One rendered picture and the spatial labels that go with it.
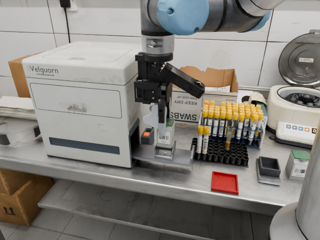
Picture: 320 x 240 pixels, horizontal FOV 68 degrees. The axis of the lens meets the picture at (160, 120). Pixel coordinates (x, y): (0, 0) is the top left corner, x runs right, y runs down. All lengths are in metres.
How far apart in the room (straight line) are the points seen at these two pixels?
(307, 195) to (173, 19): 0.31
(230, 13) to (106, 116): 0.37
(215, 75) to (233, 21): 0.65
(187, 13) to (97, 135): 0.41
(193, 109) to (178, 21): 0.52
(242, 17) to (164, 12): 0.14
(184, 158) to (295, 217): 0.48
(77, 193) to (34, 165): 0.78
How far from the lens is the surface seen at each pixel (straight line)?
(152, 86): 0.56
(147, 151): 0.70
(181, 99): 0.87
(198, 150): 0.72
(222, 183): 0.67
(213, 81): 1.13
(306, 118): 0.91
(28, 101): 1.16
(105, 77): 0.58
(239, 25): 0.49
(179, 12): 0.41
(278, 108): 0.90
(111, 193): 1.51
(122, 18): 1.23
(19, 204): 1.73
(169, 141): 0.63
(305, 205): 0.20
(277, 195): 0.69
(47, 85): 0.68
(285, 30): 1.18
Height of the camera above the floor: 1.32
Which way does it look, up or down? 28 degrees down
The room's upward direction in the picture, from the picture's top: straight up
